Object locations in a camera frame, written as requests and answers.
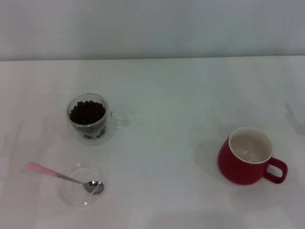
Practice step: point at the red mug white inside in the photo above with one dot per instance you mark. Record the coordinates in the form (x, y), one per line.
(228, 164)

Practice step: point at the pile of coffee beans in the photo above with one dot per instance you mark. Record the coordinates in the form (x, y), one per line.
(87, 113)

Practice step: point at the small clear glass saucer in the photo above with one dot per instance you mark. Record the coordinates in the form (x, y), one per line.
(74, 193)

